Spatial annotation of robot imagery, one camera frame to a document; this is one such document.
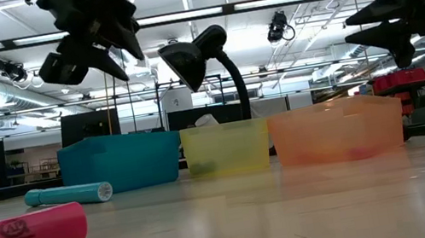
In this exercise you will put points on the black ceiling camera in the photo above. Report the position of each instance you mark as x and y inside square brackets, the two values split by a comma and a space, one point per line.
[7, 69]

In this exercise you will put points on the blue highlighter marker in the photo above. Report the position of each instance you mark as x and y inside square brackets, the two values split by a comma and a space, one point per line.
[69, 195]

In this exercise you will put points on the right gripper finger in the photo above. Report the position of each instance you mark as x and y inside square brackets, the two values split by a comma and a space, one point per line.
[389, 9]
[397, 36]

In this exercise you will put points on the red storage bins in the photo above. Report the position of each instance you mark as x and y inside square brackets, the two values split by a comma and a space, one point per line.
[400, 79]

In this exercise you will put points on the black overhead camera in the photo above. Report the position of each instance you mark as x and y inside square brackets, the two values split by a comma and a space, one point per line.
[277, 27]

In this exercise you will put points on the white numbered sign board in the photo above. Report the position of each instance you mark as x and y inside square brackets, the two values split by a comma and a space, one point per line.
[176, 99]

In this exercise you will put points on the orange translucent plastic bin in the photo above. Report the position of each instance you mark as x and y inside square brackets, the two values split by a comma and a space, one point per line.
[335, 128]

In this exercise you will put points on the yellow translucent plastic bin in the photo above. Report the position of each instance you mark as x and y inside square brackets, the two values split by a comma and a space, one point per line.
[225, 145]

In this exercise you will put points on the black background panel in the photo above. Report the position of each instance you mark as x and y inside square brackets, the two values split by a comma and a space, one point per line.
[229, 113]

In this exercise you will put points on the black desk lamp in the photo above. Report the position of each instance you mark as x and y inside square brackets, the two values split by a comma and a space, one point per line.
[190, 62]

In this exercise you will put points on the teal plastic bin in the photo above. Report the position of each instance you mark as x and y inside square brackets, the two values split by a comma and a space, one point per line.
[120, 164]

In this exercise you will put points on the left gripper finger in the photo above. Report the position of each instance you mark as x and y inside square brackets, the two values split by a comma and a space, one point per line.
[103, 59]
[122, 32]

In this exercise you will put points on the black background monitor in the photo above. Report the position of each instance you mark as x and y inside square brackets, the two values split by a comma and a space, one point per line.
[88, 127]

